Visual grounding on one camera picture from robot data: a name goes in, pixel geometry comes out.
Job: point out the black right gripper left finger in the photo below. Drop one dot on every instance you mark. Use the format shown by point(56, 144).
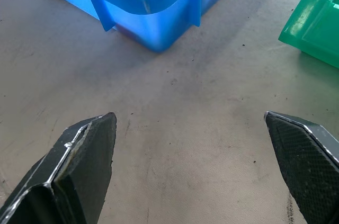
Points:
point(79, 171)

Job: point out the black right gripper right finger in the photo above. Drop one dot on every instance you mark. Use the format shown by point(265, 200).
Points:
point(304, 165)

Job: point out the green plastic bin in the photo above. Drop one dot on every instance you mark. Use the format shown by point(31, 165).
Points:
point(315, 20)

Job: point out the blue plastic bin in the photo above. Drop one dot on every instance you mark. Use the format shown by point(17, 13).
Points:
point(148, 4)

